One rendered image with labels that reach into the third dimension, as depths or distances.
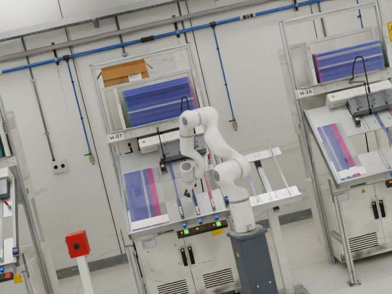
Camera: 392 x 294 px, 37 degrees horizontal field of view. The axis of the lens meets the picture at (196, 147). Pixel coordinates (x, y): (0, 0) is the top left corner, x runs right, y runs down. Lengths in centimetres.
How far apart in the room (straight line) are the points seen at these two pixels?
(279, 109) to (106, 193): 193
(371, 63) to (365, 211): 110
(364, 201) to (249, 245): 138
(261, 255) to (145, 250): 117
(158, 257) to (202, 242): 33
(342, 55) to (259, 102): 159
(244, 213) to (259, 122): 265
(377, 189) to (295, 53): 120
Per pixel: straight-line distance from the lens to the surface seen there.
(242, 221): 333
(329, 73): 446
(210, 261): 432
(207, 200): 400
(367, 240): 454
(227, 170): 324
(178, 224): 393
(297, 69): 460
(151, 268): 432
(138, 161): 429
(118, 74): 462
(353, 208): 445
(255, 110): 587
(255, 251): 336
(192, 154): 365
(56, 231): 602
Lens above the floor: 158
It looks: 6 degrees down
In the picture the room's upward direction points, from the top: 13 degrees counter-clockwise
